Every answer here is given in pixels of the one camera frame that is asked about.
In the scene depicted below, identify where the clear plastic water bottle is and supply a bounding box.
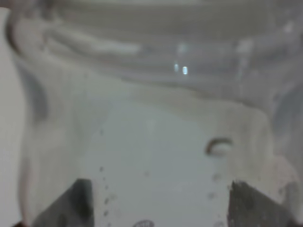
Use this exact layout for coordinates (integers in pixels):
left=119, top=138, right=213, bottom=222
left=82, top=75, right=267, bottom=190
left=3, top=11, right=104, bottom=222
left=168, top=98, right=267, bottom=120
left=0, top=0, right=303, bottom=227

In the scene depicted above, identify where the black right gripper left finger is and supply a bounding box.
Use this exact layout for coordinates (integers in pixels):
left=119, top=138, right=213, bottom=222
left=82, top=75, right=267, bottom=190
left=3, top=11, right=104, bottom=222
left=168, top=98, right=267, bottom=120
left=32, top=179, right=94, bottom=227

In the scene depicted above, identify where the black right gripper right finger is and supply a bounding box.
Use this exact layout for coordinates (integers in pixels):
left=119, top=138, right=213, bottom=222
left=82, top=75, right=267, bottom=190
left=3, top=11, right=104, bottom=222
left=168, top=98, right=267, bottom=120
left=227, top=181, right=295, bottom=227

